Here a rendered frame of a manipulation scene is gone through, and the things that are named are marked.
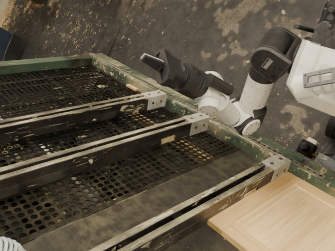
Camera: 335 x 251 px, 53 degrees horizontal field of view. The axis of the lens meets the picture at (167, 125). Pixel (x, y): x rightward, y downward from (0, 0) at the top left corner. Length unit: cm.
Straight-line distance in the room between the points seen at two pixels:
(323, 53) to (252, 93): 27
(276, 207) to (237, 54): 177
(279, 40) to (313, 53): 13
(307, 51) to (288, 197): 53
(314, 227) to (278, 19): 191
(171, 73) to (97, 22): 321
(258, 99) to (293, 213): 39
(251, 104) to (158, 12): 242
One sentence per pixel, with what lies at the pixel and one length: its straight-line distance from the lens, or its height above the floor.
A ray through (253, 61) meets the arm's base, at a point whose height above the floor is 135.
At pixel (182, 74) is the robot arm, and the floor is 154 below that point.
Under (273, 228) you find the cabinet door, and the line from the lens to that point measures 113.
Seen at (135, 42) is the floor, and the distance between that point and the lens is 350.
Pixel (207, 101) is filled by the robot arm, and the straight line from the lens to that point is 101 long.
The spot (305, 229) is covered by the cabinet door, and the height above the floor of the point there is 111.
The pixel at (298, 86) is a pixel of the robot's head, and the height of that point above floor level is 143.
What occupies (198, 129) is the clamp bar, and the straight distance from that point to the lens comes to 155.
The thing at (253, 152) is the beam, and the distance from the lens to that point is 149.
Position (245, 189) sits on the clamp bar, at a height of 118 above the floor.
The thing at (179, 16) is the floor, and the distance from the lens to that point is 330.
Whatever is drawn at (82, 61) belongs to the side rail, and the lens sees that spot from 228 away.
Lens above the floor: 226
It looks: 52 degrees down
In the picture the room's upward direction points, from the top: 64 degrees counter-clockwise
